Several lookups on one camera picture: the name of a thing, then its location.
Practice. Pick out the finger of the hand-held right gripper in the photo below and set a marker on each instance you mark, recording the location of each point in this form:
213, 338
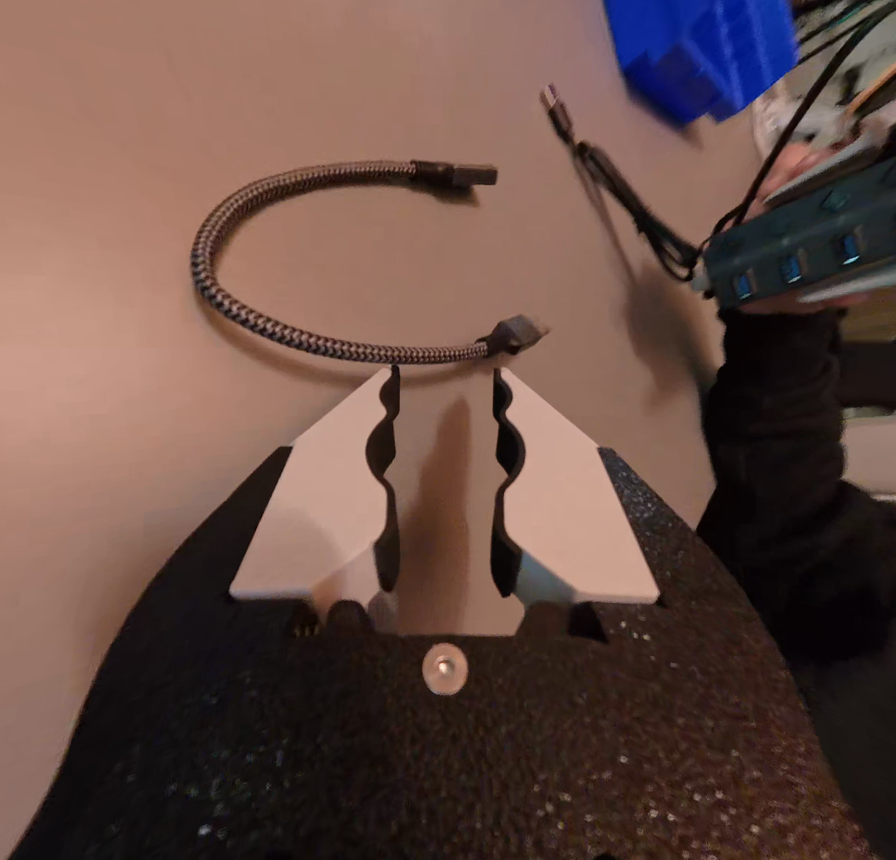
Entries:
833, 174
854, 293

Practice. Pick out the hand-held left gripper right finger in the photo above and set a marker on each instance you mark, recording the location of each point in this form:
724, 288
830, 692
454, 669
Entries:
567, 517

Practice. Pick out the dark usb hub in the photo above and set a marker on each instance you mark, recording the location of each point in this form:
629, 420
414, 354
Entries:
770, 261

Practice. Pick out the person's right forearm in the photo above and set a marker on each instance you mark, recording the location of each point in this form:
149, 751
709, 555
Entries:
777, 454

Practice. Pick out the blue plastic bin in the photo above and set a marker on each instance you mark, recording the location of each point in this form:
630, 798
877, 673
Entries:
707, 33

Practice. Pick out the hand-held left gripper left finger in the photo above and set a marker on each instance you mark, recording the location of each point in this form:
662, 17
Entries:
322, 510

